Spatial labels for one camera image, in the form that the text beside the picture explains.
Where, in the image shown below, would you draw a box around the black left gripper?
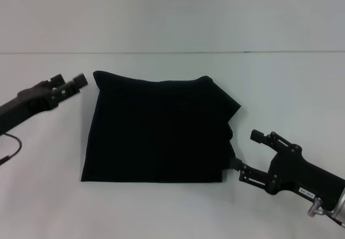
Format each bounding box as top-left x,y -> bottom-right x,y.
0,73 -> 88,134

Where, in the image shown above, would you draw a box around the silver right gripper cable plug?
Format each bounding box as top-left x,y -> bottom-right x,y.
307,197 -> 327,218

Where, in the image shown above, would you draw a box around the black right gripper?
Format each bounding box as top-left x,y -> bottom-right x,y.
231,129 -> 345,211

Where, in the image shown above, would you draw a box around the thin right gripper cable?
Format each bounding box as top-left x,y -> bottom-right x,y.
325,211 -> 345,228

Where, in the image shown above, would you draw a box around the black FREE print t-shirt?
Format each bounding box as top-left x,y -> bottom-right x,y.
80,70 -> 242,183

